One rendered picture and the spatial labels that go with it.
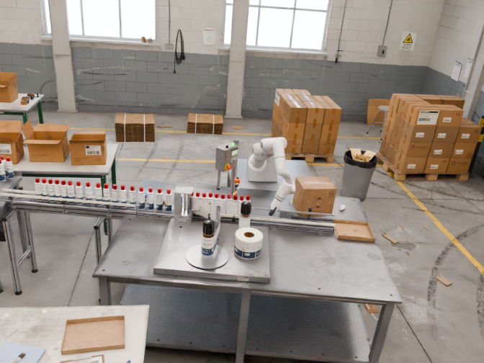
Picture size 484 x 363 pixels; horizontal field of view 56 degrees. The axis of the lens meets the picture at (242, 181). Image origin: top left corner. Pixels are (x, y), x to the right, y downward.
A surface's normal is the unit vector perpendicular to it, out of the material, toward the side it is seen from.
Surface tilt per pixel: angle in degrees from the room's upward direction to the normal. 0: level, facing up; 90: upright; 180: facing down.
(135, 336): 0
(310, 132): 90
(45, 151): 90
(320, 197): 90
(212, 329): 1
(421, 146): 87
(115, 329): 0
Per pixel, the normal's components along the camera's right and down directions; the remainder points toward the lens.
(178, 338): 0.07, -0.90
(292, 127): 0.10, 0.42
